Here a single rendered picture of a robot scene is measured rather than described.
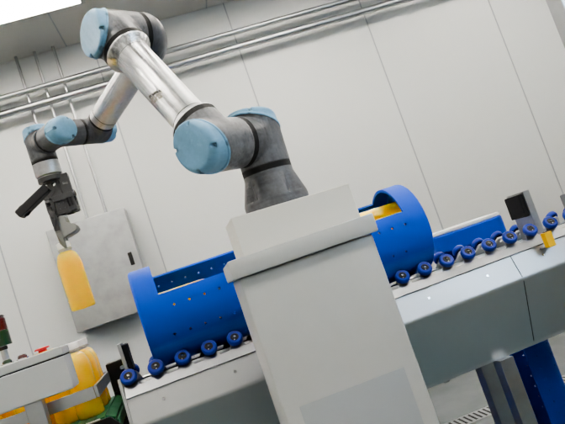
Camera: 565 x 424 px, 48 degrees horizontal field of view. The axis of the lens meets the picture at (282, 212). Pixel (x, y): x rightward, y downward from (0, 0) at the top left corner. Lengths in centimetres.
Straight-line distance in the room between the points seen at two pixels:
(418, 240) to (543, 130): 431
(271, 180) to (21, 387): 73
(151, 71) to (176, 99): 10
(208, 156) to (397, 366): 58
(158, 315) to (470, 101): 455
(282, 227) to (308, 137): 410
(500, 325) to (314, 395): 87
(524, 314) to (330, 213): 91
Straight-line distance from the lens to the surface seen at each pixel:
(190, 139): 135
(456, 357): 201
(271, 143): 144
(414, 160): 561
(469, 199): 572
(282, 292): 131
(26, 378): 159
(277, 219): 135
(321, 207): 137
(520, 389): 211
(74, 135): 187
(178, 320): 176
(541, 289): 211
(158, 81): 147
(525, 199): 221
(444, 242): 248
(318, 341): 133
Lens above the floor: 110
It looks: 5 degrees up
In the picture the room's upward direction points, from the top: 19 degrees counter-clockwise
